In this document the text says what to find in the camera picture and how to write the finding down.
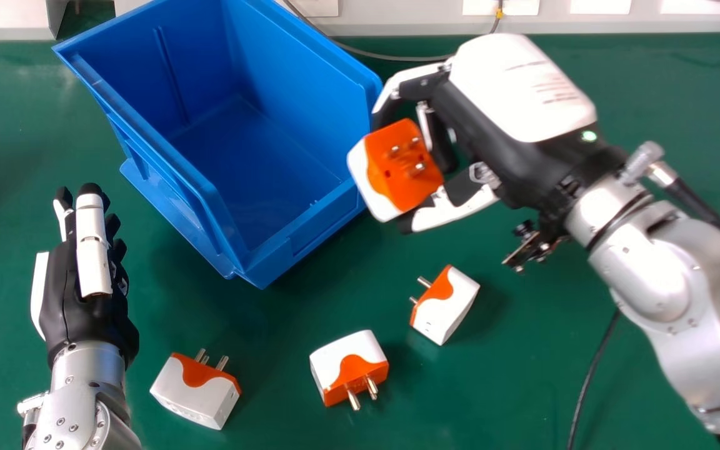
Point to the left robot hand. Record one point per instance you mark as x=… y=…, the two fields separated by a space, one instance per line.
x=79 y=300

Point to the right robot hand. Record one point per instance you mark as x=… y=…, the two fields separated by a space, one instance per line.
x=510 y=125

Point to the white-and-orange plug adapter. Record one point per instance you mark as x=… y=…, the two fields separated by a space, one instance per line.
x=394 y=169
x=349 y=367
x=196 y=389
x=444 y=305

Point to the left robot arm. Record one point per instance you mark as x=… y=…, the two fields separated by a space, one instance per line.
x=79 y=400

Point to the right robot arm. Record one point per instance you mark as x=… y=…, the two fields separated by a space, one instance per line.
x=672 y=281

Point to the white socket strip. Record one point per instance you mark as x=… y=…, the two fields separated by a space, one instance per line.
x=547 y=6

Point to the blue plastic bin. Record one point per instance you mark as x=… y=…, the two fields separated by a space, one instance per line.
x=229 y=137

